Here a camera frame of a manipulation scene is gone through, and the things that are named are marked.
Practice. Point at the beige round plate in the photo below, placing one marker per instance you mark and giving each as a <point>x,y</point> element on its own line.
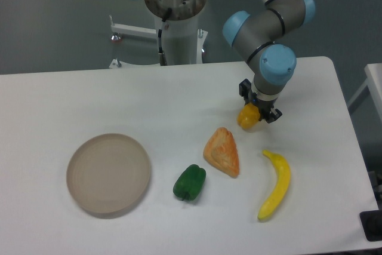
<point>108,175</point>

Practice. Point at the yellow bell pepper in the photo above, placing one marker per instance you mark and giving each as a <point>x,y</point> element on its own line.
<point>248,116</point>

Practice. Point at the green bell pepper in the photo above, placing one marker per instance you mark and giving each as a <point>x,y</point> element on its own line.
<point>190,183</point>

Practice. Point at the orange toast slice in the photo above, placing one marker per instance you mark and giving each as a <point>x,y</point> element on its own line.
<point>221,152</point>

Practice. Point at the white side table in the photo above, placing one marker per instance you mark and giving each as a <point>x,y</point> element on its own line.
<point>370,87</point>

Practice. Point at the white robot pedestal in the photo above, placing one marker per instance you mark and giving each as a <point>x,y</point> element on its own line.
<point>176,33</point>

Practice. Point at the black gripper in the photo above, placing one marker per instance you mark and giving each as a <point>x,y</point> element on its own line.
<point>264,102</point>

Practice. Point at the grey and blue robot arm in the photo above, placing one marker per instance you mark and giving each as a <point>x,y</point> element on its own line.
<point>253,37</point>

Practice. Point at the black device at right edge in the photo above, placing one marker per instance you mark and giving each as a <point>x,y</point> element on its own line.
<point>371,223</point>

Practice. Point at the yellow banana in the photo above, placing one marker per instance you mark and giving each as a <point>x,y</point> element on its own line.
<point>283,179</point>

